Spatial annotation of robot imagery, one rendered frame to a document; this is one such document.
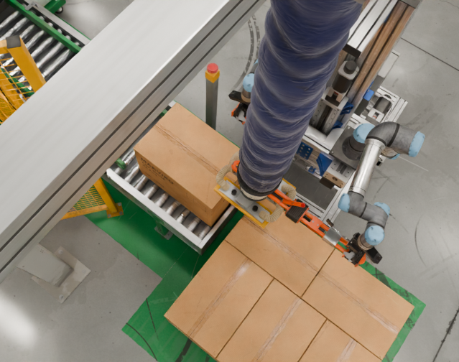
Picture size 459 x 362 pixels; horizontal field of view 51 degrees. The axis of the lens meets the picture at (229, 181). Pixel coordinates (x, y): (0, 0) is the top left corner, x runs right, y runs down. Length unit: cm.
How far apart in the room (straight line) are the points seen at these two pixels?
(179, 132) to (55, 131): 233
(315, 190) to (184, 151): 120
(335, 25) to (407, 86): 333
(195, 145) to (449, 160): 229
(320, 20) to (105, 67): 68
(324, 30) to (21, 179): 85
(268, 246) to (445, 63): 253
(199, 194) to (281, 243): 69
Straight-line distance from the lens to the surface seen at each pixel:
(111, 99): 62
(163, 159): 286
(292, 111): 158
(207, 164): 284
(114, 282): 368
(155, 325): 361
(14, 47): 194
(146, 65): 64
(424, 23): 500
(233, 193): 253
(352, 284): 321
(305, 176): 369
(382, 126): 232
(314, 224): 244
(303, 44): 128
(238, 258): 310
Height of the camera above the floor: 358
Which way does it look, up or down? 70 degrees down
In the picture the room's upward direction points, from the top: 8 degrees clockwise
